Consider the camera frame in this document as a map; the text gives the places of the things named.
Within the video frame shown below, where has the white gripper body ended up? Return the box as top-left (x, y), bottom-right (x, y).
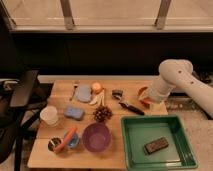
top-left (148, 78), bottom-right (174, 102)

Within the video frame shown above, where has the dark brown eraser block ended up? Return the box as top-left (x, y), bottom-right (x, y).
top-left (144, 137), bottom-right (169, 154)

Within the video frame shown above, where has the purple plastic bowl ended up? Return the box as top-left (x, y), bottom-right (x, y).
top-left (82, 123), bottom-right (111, 152)

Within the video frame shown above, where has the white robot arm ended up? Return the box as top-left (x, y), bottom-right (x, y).
top-left (148, 59), bottom-right (213, 118)

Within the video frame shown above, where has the red orange bowl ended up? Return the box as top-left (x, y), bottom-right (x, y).
top-left (138, 87), bottom-right (151, 106)

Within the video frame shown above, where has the small blue bowl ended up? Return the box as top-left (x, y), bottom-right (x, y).
top-left (67, 133), bottom-right (80, 149)

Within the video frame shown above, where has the green plastic tray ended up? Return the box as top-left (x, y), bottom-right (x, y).
top-left (121, 115), bottom-right (198, 171)

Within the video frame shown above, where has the brown pine cone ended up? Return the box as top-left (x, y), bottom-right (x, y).
top-left (93, 106), bottom-right (112, 122)

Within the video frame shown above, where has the orange round fruit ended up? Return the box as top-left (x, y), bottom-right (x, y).
top-left (91, 82), bottom-right (103, 94)

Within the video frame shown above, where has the blue sponge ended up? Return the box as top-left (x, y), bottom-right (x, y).
top-left (64, 106), bottom-right (84, 120)

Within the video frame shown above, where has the orange carrot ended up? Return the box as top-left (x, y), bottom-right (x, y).
top-left (53, 126), bottom-right (77, 153)

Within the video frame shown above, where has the white plastic cup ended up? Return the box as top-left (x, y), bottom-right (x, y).
top-left (40, 106), bottom-right (59, 125)

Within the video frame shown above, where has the black office chair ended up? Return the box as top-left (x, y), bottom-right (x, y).
top-left (0, 70), bottom-right (47, 171)

